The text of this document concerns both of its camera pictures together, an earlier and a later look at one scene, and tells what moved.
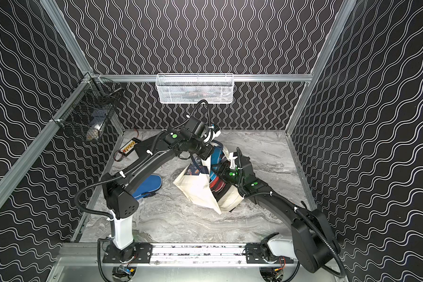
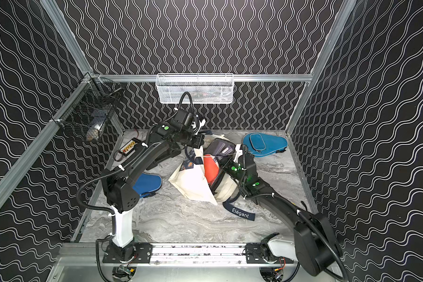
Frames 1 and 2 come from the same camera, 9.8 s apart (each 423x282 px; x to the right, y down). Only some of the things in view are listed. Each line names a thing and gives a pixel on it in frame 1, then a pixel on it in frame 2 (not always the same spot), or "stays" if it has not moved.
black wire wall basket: (87, 111) stays
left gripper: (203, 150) -> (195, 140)
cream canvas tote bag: (232, 200) -> (193, 181)
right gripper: (222, 171) stays
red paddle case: (217, 185) -> (211, 168)
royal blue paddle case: (148, 187) stays
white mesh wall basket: (189, 88) stays
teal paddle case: (215, 160) -> (262, 144)
